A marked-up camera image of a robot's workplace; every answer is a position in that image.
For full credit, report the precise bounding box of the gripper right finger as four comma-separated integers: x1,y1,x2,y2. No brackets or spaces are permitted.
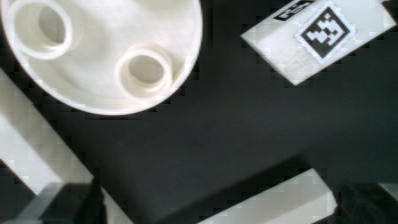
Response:
339,183,398,224

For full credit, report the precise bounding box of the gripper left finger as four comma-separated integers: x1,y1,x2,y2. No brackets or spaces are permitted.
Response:
7,183,106,224

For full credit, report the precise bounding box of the white stool leg with tag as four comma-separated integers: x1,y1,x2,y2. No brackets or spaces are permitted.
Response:
242,0,396,85

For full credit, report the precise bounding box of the white U-shaped wall fence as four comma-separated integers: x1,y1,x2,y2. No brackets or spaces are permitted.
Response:
0,69,337,224

